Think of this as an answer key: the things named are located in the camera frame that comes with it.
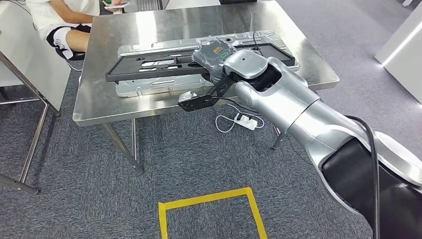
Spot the person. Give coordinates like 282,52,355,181
25,0,131,62

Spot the yellow floor tape square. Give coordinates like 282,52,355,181
158,187,268,239

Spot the stainless steel workbench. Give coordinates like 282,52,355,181
72,0,340,175

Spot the white desk with metal legs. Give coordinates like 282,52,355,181
0,0,72,195

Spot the white cabinet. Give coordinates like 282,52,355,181
375,3,422,105

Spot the silver stamped metal panel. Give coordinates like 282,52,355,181
115,30,301,98

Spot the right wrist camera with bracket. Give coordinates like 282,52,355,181
178,75,236,112

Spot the white power strip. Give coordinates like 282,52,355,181
233,113,259,131

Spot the grey keyboard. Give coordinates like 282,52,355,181
123,0,164,13

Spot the black stool seat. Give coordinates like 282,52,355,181
56,49,87,62

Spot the smartphone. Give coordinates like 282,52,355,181
103,1,129,9

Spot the black plastic plate frame part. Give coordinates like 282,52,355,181
105,43,297,83

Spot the thin black hand wire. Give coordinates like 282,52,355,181
253,30,263,55

